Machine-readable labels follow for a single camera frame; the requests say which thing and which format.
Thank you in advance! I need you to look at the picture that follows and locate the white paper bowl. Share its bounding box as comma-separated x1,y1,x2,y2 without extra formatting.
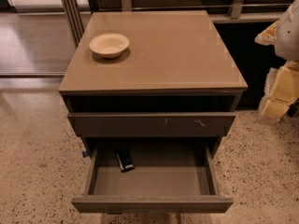
89,34,130,59

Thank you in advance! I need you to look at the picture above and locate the blue tape piece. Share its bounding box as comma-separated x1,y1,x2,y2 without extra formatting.
82,151,89,158

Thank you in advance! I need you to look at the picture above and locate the grey drawer cabinet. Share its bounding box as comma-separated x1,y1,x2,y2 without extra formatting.
59,11,247,152

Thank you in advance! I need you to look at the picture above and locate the metal railing frame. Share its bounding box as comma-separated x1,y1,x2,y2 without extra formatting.
57,0,299,47

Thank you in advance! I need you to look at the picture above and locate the closed top drawer front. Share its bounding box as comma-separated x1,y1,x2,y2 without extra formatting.
68,112,235,138

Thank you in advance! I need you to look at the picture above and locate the open middle drawer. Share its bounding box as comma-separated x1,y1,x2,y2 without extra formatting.
72,141,233,214

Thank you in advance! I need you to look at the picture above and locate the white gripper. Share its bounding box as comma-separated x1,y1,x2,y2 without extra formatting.
254,21,299,120

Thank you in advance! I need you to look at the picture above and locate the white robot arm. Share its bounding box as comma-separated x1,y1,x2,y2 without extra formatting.
254,0,299,125

